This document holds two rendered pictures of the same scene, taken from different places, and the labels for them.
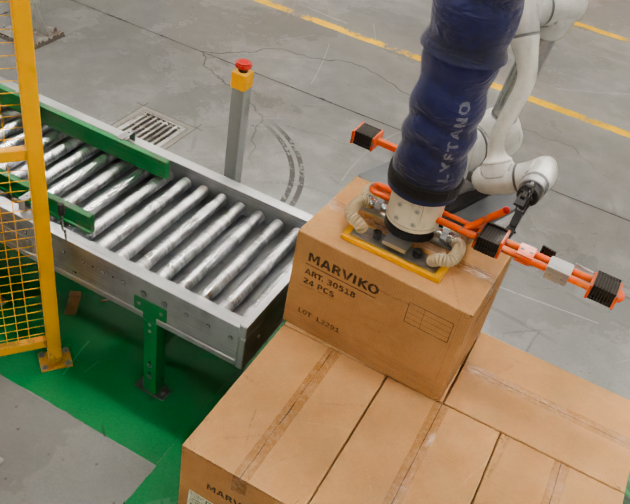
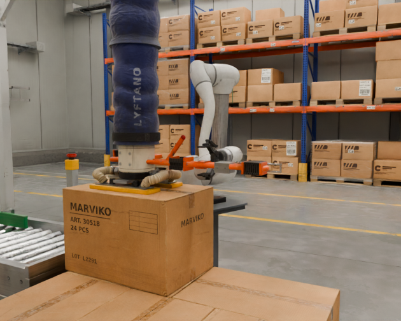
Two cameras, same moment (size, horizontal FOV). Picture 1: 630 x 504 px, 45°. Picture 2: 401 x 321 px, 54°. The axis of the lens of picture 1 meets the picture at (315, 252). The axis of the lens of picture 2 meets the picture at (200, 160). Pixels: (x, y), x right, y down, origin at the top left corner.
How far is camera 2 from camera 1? 142 cm
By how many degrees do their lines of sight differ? 35
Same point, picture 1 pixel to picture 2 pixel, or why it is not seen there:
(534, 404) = (247, 293)
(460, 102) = (133, 67)
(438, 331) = (150, 226)
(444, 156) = (133, 106)
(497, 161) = (203, 154)
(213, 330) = (11, 281)
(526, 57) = (205, 93)
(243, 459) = not seen: outside the picture
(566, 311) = not seen: hidden behind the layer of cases
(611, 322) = (349, 305)
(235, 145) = not seen: hidden behind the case
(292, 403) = (44, 304)
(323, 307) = (84, 245)
